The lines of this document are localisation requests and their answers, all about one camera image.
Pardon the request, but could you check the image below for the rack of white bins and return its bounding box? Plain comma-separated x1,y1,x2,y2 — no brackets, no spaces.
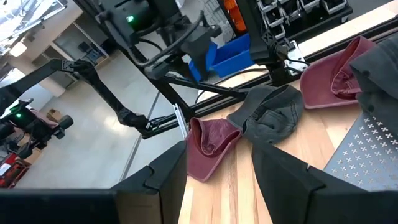
257,0,354,41

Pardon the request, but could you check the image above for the cardboard box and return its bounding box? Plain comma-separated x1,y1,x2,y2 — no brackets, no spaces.
46,108,63,124

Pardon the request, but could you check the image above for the orange storage bin rack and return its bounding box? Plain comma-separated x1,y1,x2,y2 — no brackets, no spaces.
223,0,247,34

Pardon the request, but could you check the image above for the silver frame bracket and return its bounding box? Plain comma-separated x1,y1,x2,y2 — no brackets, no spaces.
172,103,190,138

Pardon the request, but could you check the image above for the blue storage bin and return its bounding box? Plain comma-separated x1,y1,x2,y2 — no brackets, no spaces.
211,32,256,78
188,42,218,82

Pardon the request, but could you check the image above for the dark grey baseball cap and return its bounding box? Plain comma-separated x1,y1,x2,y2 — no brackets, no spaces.
226,84,305,145
349,32,398,100
357,91,398,139

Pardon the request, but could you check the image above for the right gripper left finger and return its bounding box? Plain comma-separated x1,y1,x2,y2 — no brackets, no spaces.
110,139,188,224

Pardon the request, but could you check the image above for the black background robot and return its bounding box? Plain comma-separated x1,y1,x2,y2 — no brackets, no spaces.
0,98,75,160

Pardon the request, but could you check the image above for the red tool cart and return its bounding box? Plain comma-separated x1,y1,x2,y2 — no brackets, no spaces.
0,152,32,189

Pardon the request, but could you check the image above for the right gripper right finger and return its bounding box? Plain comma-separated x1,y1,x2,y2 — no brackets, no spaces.
251,142,374,224

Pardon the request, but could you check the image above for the maroon baseball cap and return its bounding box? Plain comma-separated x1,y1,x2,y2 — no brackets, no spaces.
185,117,243,183
300,35,377,110

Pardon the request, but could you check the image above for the black aluminium table frame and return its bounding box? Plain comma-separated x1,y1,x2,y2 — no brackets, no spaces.
0,18,398,141

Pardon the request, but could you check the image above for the grey perforated metal shelf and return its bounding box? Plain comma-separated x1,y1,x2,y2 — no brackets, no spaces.
323,111,398,192

